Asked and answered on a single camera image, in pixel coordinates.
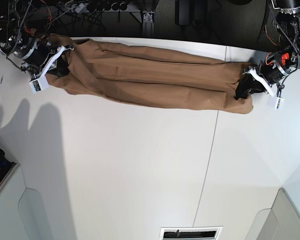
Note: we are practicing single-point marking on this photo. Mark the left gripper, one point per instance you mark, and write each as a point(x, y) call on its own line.
point(261, 78)

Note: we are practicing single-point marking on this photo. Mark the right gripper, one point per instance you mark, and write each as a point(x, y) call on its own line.
point(36, 55)

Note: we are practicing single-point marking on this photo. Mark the brown t-shirt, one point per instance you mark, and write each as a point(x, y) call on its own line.
point(149, 76)

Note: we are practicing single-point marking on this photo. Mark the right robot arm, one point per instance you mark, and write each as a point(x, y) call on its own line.
point(26, 39)

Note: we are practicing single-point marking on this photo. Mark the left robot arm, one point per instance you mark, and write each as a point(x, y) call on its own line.
point(286, 20)

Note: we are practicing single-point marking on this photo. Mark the black power strip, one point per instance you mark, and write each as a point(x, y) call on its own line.
point(107, 5)

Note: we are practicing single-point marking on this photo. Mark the black power adapter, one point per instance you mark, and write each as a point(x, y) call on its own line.
point(182, 12)

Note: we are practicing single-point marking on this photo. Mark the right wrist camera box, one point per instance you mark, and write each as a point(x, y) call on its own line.
point(39, 84)

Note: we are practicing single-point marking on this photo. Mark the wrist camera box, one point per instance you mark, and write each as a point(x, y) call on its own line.
point(275, 102)
point(39, 84)

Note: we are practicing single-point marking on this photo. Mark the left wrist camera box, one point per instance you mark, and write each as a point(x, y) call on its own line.
point(275, 102)

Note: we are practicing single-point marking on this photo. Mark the aluminium frame post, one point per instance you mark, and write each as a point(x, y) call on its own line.
point(148, 24)

